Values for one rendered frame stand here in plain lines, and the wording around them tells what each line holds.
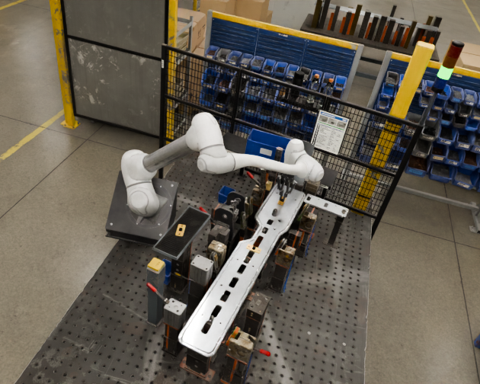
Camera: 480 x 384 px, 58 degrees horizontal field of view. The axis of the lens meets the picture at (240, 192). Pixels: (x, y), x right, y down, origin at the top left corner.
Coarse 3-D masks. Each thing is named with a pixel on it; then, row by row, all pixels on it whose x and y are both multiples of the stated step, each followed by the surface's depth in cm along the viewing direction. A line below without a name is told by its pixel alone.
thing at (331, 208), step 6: (306, 198) 288; (312, 198) 289; (318, 198) 290; (312, 204) 284; (318, 204) 285; (324, 204) 285; (330, 204) 286; (336, 204) 287; (324, 210) 282; (330, 210) 281; (336, 210) 282; (342, 216) 279
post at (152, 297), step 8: (152, 272) 206; (160, 272) 206; (152, 280) 210; (160, 280) 211; (160, 288) 216; (152, 296) 218; (152, 304) 222; (160, 304) 225; (152, 312) 227; (160, 312) 230; (152, 320) 231; (160, 320) 235
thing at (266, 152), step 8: (248, 136) 308; (256, 136) 320; (264, 136) 318; (272, 136) 316; (280, 136) 314; (248, 144) 307; (256, 144) 305; (264, 144) 303; (272, 144) 320; (280, 144) 318; (248, 152) 311; (256, 152) 309; (264, 152) 307; (272, 152) 305; (280, 160) 307
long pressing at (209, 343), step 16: (272, 192) 287; (272, 208) 275; (288, 208) 277; (272, 224) 264; (288, 224) 266; (272, 240) 253; (240, 256) 240; (256, 256) 241; (224, 272) 229; (256, 272) 232; (224, 288) 221; (240, 288) 222; (208, 304) 212; (224, 304) 213; (240, 304) 215; (192, 320) 204; (208, 320) 205; (224, 320) 206; (192, 336) 197; (208, 336) 199; (224, 336) 200; (208, 352) 192
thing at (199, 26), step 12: (180, 12) 534; (192, 12) 541; (180, 24) 500; (204, 24) 547; (192, 36) 503; (204, 36) 568; (192, 48) 516; (192, 60) 504; (180, 72) 542; (192, 72) 512; (192, 84) 522; (192, 96) 531; (180, 108) 545
